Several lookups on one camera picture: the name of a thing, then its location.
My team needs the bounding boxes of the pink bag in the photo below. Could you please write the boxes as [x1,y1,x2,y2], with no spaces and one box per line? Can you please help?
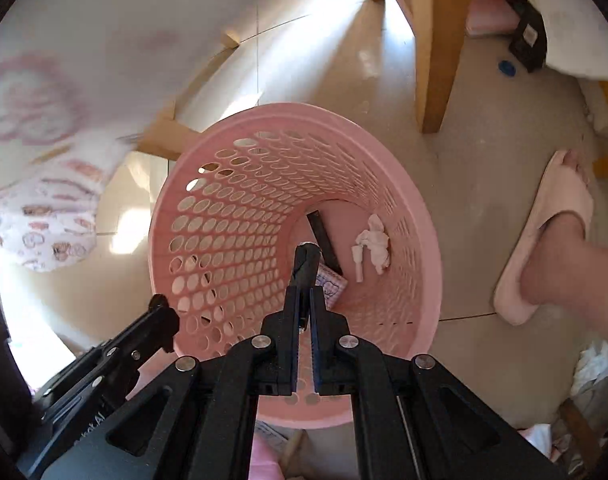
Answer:
[466,0,520,38]

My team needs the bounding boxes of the white cloth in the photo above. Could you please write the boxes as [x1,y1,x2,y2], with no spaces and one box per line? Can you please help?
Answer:
[509,0,608,82]

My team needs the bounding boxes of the pink perforated plastic basket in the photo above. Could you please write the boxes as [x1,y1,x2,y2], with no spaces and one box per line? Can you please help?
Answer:
[148,102,443,430]

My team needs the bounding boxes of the long white tissue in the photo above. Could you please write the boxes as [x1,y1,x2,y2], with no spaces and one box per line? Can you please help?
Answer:
[356,214,391,276]

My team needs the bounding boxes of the person's right leg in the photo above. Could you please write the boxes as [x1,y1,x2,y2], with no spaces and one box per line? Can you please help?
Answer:
[519,210,608,356]

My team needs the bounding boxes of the black snack wrapper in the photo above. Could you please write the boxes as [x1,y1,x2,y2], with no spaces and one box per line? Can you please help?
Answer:
[306,212,342,273]

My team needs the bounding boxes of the black box with label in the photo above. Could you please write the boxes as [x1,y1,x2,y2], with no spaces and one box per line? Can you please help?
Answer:
[508,0,549,73]

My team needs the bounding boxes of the pink slipper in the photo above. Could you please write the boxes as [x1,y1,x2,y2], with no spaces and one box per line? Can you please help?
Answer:
[493,150,595,326]

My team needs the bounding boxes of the pink fleece robe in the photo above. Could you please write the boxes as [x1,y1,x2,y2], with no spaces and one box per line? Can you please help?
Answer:
[251,437,297,480]

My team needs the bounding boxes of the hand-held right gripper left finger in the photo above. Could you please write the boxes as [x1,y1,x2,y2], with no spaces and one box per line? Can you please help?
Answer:
[48,285,301,480]

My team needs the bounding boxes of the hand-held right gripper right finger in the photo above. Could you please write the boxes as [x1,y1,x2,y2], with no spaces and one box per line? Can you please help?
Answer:
[310,286,570,480]

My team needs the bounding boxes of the white plastic bag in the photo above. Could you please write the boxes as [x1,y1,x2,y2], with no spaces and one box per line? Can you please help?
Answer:
[569,340,608,411]

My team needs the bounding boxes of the bear printed cloth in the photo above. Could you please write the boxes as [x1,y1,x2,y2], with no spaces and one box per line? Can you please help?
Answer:
[0,0,305,273]

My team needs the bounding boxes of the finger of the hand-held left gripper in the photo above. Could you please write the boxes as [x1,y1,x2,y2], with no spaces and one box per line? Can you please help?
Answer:
[40,309,181,419]
[32,295,168,394]

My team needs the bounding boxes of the pink checked tissue pack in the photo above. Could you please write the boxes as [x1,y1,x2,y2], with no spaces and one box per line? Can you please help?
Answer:
[318,262,347,311]

